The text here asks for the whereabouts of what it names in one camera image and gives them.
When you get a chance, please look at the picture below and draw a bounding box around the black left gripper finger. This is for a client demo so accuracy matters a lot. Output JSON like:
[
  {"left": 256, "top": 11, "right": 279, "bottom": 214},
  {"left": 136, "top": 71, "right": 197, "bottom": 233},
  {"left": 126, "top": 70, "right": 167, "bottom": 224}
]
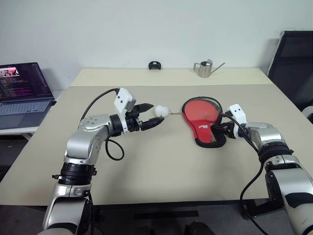
[
  {"left": 142, "top": 117, "right": 165, "bottom": 131},
  {"left": 135, "top": 103, "right": 154, "bottom": 114}
]

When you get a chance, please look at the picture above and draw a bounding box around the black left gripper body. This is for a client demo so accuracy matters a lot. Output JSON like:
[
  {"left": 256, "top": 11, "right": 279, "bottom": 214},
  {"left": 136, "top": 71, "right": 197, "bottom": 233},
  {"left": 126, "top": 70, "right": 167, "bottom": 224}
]
[{"left": 126, "top": 109, "right": 145, "bottom": 133}]

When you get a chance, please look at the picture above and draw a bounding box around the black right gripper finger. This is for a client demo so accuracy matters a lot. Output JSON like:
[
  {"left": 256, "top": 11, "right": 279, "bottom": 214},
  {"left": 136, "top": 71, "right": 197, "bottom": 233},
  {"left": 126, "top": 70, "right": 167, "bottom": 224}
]
[
  {"left": 211, "top": 128, "right": 228, "bottom": 139},
  {"left": 212, "top": 116, "right": 224, "bottom": 130}
]

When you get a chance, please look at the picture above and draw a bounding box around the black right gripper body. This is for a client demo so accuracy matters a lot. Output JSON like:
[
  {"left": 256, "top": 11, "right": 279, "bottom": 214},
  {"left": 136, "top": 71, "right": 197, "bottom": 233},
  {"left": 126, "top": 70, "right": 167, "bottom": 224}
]
[{"left": 221, "top": 121, "right": 236, "bottom": 139}]

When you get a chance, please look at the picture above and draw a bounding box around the black and red paddle case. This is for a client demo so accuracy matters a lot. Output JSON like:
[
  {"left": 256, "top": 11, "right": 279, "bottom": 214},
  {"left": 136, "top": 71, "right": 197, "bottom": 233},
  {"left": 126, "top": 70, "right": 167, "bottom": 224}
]
[{"left": 181, "top": 97, "right": 227, "bottom": 148}]

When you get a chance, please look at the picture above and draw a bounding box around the white fluffy zipper pendant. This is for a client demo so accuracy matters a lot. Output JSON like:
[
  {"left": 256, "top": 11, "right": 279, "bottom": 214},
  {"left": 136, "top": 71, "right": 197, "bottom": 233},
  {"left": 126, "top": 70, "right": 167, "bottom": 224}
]
[{"left": 154, "top": 105, "right": 183, "bottom": 118}]

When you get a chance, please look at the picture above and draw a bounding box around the red table tennis paddle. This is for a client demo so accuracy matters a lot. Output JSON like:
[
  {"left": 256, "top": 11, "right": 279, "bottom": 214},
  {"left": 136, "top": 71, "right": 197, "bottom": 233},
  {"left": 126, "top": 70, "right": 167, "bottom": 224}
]
[{"left": 183, "top": 99, "right": 219, "bottom": 123}]

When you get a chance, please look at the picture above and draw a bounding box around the steel watering can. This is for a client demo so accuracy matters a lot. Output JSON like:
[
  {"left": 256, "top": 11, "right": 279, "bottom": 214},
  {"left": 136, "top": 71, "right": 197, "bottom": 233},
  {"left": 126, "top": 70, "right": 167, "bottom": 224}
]
[{"left": 193, "top": 58, "right": 226, "bottom": 78}]

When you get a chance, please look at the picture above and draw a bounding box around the white rounded object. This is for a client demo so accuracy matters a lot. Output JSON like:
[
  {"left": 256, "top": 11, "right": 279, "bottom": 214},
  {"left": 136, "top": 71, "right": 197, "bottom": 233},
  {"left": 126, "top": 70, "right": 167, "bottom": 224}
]
[{"left": 301, "top": 106, "right": 313, "bottom": 123}]

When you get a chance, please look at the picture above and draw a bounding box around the black office chair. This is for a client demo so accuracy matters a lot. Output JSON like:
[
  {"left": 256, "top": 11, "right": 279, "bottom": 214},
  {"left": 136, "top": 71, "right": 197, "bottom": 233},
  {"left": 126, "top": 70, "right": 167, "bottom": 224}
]
[{"left": 267, "top": 30, "right": 313, "bottom": 112}]

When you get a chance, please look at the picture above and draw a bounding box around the dark rounded shape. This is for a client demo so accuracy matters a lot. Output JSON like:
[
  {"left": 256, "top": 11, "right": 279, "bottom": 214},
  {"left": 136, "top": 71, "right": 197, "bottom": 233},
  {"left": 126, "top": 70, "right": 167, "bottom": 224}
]
[{"left": 184, "top": 220, "right": 212, "bottom": 235}]

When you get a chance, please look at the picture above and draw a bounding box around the dark open laptop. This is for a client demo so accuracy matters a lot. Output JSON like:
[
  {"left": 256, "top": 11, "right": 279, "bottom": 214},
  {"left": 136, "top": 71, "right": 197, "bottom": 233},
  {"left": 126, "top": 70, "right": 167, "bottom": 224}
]
[{"left": 0, "top": 62, "right": 56, "bottom": 130}]

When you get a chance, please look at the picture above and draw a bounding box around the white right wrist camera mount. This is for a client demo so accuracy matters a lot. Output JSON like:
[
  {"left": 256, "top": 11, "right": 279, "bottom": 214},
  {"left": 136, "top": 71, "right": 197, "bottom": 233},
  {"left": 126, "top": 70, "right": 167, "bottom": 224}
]
[{"left": 224, "top": 104, "right": 249, "bottom": 139}]

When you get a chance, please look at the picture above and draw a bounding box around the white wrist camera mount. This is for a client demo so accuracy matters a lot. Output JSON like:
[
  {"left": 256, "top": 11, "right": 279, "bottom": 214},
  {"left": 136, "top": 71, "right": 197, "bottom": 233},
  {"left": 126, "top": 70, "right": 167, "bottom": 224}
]
[
  {"left": 113, "top": 88, "right": 137, "bottom": 134},
  {"left": 224, "top": 104, "right": 249, "bottom": 139}
]

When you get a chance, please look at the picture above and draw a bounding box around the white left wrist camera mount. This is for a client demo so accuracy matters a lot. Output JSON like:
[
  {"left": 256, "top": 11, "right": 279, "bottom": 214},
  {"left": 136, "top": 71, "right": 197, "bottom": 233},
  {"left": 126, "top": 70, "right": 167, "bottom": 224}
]
[{"left": 113, "top": 88, "right": 137, "bottom": 134}]

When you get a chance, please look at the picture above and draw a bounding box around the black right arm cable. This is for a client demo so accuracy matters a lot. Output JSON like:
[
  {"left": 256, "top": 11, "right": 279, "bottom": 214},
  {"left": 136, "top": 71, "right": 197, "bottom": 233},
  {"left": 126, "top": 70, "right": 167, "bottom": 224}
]
[{"left": 219, "top": 112, "right": 268, "bottom": 235}]

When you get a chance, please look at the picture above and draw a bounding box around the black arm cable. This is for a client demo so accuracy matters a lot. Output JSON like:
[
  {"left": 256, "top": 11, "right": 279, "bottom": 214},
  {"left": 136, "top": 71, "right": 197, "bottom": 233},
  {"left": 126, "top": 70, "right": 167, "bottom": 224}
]
[
  {"left": 219, "top": 112, "right": 268, "bottom": 235},
  {"left": 80, "top": 87, "right": 124, "bottom": 161}
]

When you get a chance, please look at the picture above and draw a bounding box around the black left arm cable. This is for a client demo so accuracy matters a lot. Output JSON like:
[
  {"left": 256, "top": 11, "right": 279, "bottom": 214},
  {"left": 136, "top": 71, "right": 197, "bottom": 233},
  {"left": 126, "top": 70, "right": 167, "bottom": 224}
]
[{"left": 80, "top": 87, "right": 124, "bottom": 161}]

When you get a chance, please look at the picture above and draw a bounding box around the black table frame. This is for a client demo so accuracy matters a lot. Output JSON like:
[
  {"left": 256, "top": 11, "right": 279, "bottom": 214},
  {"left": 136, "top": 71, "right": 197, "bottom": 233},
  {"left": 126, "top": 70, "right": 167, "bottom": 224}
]
[{"left": 92, "top": 197, "right": 278, "bottom": 219}]

